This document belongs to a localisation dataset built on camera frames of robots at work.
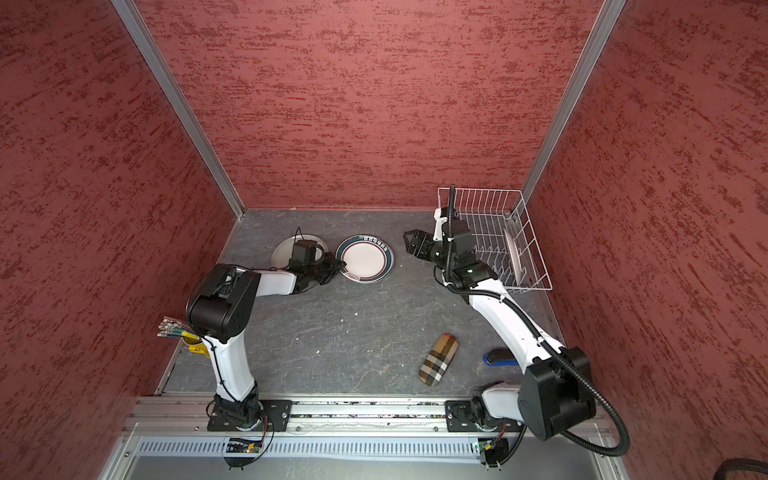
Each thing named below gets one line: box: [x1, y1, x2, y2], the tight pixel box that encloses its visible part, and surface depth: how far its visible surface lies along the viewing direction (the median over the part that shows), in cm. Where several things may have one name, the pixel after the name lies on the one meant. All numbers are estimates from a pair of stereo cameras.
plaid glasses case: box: [418, 333, 459, 387], surface depth 83 cm
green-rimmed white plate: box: [335, 234, 395, 284], surface depth 105 cm
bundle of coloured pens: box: [157, 316, 200, 340], surface depth 74 cm
